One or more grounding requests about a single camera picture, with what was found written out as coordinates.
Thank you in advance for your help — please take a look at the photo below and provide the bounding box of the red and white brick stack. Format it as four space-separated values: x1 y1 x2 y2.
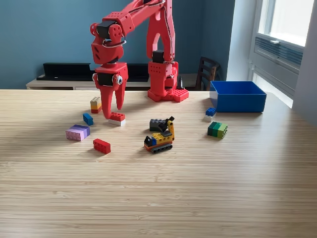
108 112 126 127

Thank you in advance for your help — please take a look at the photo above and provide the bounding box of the small blue brick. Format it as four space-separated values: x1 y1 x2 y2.
82 113 94 126

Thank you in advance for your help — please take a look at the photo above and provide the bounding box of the pale wooden sideboard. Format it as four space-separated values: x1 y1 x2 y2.
26 73 199 91

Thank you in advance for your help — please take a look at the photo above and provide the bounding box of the red white servo cable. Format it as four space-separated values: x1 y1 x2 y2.
102 39 127 48

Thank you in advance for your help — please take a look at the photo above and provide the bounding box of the blue and white brick stack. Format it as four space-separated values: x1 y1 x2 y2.
203 107 217 122

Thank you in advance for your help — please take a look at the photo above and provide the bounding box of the beige yellow red brick stack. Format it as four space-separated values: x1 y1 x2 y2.
90 96 103 114

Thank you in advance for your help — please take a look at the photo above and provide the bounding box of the dark grey brick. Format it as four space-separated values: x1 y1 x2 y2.
149 118 167 132

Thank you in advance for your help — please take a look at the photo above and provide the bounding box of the white window frame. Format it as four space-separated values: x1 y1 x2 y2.
257 0 315 47

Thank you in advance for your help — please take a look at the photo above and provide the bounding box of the blue plastic bin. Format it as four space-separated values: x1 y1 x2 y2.
210 80 267 113

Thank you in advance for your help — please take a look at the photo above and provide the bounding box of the dark wooden chair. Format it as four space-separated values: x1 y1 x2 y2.
194 56 221 91

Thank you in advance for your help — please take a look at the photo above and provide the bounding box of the green brick stack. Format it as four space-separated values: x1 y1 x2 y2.
207 121 229 139

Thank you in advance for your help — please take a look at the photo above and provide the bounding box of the pink and purple brick stack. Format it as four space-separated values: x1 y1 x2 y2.
65 124 91 142

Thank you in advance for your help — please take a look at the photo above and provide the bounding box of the grey window vent grille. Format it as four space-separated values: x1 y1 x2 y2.
254 36 304 72

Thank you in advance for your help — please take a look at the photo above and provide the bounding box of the yellow toy digger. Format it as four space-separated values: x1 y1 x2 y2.
144 115 176 155

